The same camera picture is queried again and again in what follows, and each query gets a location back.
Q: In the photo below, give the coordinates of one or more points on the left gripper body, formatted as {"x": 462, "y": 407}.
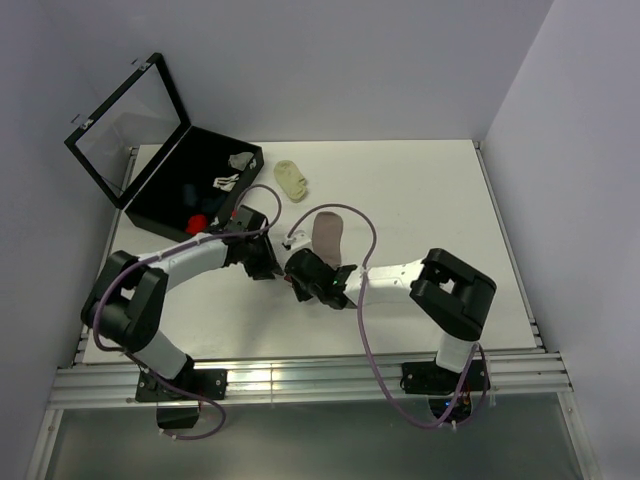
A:
{"x": 259, "y": 259}

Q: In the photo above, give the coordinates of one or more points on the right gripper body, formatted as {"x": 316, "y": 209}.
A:
{"x": 304, "y": 293}

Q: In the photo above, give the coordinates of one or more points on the taupe sock red striped cuff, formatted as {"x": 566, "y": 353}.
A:
{"x": 326, "y": 238}

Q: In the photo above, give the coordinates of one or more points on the beige red reindeer sock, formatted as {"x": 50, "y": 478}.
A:
{"x": 196, "y": 224}

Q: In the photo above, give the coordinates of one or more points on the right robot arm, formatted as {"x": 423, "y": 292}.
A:
{"x": 452, "y": 293}

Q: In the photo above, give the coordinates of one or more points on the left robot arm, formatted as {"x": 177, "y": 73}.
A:
{"x": 126, "y": 301}

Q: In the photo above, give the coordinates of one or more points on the dark blue sock in box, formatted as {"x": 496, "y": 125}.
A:
{"x": 210, "y": 206}

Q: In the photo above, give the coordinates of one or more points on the white patterned sock in box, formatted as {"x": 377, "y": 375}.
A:
{"x": 226, "y": 184}

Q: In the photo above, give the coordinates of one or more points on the black display box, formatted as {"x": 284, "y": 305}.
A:
{"x": 140, "y": 147}

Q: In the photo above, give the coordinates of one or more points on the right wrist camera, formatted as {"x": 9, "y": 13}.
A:
{"x": 297, "y": 241}

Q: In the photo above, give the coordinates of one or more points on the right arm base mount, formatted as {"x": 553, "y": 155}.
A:
{"x": 438, "y": 384}

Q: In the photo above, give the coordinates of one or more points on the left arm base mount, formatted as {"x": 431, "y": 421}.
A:
{"x": 179, "y": 405}

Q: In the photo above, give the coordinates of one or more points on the aluminium front rail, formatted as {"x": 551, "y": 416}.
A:
{"x": 299, "y": 380}

